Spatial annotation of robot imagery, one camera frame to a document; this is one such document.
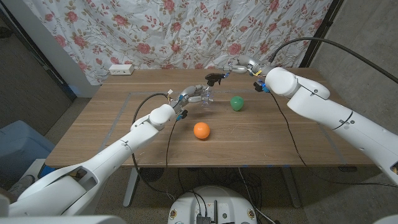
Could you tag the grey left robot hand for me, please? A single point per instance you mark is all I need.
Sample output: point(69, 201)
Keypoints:
point(189, 91)

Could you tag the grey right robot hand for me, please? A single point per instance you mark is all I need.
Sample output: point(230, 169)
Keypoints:
point(248, 62)

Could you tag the clear spray bottle body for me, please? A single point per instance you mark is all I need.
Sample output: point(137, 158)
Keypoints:
point(207, 104)

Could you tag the black spray nozzle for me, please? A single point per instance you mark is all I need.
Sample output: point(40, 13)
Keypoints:
point(214, 77)

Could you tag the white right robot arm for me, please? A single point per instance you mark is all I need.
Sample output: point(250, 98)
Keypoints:
point(342, 118)

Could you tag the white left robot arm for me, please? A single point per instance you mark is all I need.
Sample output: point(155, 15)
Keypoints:
point(93, 165)

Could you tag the orange ball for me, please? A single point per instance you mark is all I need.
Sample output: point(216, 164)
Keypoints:
point(201, 130)

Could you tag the green ball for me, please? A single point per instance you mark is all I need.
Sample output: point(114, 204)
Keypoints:
point(237, 103)

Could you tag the floral rose print backdrop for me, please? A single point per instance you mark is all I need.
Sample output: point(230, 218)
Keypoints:
point(174, 31)

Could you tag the white power strip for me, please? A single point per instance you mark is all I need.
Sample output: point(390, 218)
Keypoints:
point(121, 69)

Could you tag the black backdrop stand pole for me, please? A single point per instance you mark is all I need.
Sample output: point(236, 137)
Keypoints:
point(321, 28)

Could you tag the black round floor object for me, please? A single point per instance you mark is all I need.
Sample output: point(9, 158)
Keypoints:
point(150, 175)

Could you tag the white table leg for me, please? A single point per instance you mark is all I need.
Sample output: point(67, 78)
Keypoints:
point(292, 189)
point(130, 186)

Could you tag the white robot torso base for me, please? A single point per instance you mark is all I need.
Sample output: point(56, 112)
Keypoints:
point(224, 202)

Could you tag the white room pillar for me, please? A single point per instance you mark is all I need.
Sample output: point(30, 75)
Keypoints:
point(53, 49)

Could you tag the blue floor pad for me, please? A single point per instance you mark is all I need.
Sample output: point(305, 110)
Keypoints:
point(46, 170)

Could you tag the blue grey storage bin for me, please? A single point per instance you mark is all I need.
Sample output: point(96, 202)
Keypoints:
point(21, 146)

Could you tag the grey shoe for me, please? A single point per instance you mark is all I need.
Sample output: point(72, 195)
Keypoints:
point(23, 183)

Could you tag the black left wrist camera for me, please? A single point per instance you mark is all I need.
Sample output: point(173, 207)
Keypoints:
point(182, 115)

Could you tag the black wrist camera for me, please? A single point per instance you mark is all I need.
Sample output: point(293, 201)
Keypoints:
point(259, 86)
point(182, 115)

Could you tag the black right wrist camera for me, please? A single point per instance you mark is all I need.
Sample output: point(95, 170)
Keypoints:
point(259, 86)

